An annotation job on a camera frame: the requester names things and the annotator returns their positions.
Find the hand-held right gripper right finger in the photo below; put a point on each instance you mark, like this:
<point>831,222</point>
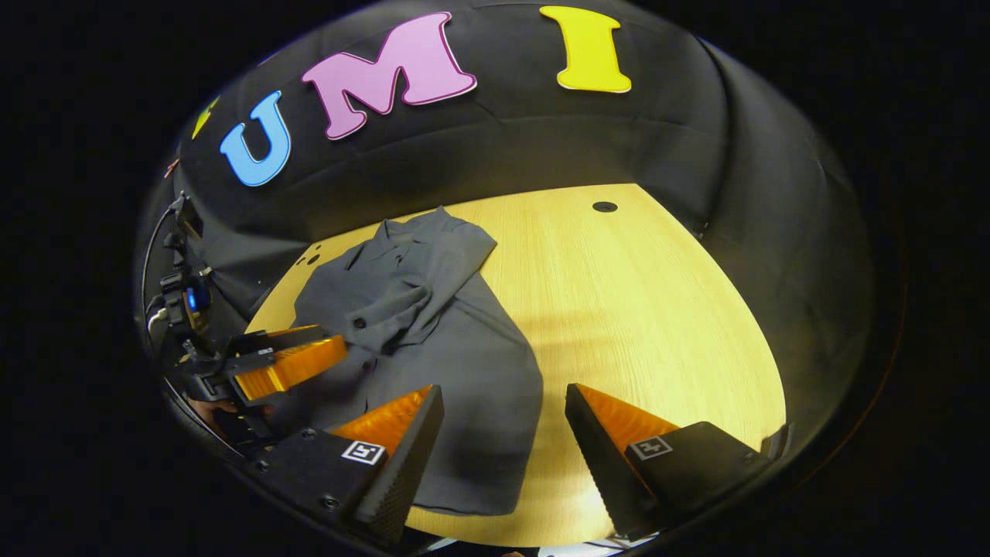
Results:
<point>599,472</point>

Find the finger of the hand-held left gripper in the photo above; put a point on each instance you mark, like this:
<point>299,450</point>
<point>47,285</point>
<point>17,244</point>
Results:
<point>286,367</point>

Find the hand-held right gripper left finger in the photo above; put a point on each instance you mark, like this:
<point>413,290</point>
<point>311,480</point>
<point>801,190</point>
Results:
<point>410,472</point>

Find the grey collared shirt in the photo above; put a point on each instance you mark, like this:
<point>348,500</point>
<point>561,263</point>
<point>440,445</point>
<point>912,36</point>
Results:
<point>464,387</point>

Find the small red cloth clip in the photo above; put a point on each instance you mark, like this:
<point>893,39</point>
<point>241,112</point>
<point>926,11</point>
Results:
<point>172,167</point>

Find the black backdrop cloth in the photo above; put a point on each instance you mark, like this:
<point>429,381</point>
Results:
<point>619,139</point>

